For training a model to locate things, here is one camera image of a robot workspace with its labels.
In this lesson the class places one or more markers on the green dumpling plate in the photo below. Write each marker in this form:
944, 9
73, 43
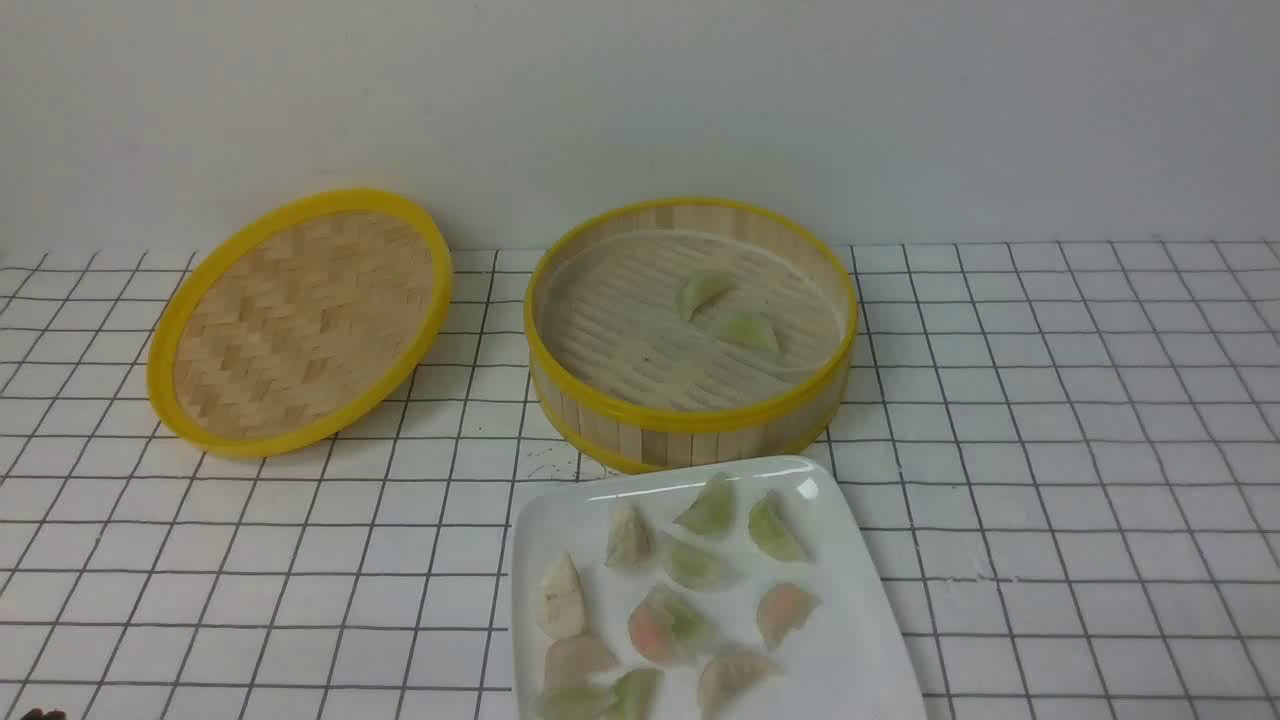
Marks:
769, 531
712, 512

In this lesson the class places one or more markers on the white dumpling plate left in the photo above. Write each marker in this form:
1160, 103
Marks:
560, 606

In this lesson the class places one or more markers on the beige dumpling plate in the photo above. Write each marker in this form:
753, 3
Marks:
729, 674
629, 541

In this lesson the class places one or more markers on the pale green dumpling centre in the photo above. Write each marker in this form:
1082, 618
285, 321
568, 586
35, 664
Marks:
693, 567

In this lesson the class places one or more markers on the green dumpling bottom left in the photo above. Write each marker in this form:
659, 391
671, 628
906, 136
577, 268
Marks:
586, 701

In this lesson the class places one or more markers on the beige dumpling plate upper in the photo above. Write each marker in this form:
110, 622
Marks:
629, 541

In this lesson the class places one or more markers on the yellow-rimmed bamboo steamer basket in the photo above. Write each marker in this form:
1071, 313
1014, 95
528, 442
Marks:
626, 381

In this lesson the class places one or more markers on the beige pink dumpling lower-left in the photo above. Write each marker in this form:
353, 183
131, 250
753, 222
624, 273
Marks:
575, 660

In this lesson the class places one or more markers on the pink dumpling plate right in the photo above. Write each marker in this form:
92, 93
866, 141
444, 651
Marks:
784, 608

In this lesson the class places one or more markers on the green dumpling steamer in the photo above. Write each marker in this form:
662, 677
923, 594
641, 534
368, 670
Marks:
698, 289
749, 330

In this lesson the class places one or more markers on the green dumpling plate right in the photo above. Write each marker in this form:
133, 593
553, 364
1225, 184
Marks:
769, 531

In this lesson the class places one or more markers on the white rectangular plate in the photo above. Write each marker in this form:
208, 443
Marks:
848, 661

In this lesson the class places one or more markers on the pink green dumpling centre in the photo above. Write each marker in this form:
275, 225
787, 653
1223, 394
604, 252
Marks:
666, 629

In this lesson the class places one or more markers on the yellow-rimmed bamboo steamer lid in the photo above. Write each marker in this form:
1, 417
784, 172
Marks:
300, 324

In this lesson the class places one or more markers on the green dumpling plate top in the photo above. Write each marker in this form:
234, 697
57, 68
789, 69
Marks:
712, 512

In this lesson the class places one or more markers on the green dumpling bottom middle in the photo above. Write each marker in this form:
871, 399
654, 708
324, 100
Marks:
634, 693

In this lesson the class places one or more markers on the beige dumpling plate bottom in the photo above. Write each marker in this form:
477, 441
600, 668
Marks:
729, 674

